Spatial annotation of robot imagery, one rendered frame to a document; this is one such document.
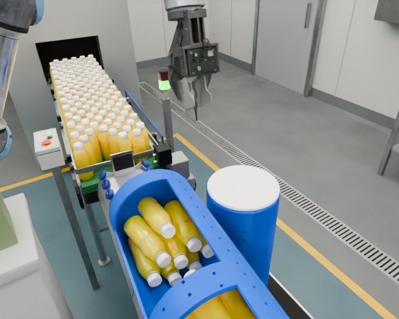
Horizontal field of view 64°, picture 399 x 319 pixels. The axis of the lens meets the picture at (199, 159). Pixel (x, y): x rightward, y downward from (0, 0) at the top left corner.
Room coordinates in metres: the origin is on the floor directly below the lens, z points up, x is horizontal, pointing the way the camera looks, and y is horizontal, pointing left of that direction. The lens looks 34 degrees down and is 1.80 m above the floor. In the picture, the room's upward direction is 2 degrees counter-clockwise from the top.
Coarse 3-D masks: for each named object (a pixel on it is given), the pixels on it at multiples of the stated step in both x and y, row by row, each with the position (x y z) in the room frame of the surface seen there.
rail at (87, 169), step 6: (150, 150) 1.34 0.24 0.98; (138, 156) 1.31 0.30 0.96; (144, 156) 1.33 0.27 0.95; (102, 162) 1.25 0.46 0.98; (108, 162) 1.26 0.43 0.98; (78, 168) 1.20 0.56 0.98; (84, 168) 1.21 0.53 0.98; (90, 168) 1.22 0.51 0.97; (96, 168) 1.23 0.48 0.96; (78, 174) 1.20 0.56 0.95
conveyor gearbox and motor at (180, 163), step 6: (174, 156) 1.46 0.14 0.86; (180, 156) 1.46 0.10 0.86; (174, 162) 1.41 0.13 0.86; (180, 162) 1.41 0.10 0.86; (186, 162) 1.42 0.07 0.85; (174, 168) 1.39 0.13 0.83; (180, 168) 1.41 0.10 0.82; (186, 168) 1.42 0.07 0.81; (180, 174) 1.41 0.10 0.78; (186, 174) 1.42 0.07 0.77; (192, 180) 1.46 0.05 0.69; (192, 186) 1.46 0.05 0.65
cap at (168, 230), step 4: (168, 224) 0.65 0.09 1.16; (164, 228) 0.63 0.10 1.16; (168, 228) 0.63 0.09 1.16; (172, 228) 0.64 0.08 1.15; (164, 232) 0.62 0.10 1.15; (168, 232) 0.63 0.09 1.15; (172, 232) 0.63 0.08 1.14; (164, 236) 0.62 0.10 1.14; (168, 236) 0.63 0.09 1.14; (172, 236) 0.63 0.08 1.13
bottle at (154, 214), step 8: (144, 200) 0.77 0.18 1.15; (152, 200) 0.77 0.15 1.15; (144, 208) 0.73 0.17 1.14; (152, 208) 0.72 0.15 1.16; (160, 208) 0.72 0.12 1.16; (144, 216) 0.71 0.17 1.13; (152, 216) 0.68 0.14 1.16; (160, 216) 0.67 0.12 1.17; (168, 216) 0.68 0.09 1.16; (152, 224) 0.66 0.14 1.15; (160, 224) 0.65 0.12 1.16; (160, 232) 0.64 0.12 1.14
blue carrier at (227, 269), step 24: (120, 192) 0.75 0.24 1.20; (144, 192) 0.79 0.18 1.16; (168, 192) 0.83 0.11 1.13; (192, 192) 0.74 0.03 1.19; (120, 216) 0.76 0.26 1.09; (192, 216) 0.60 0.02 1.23; (120, 240) 0.69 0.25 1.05; (216, 240) 0.53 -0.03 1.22; (216, 264) 0.45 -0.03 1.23; (240, 264) 0.47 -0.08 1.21; (144, 288) 0.55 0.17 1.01; (168, 288) 0.58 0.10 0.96; (192, 288) 0.40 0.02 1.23; (216, 288) 0.39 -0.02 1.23; (240, 288) 0.39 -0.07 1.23; (264, 288) 0.42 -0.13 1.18; (144, 312) 0.43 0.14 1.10; (168, 312) 0.37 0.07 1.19; (264, 312) 0.34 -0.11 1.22
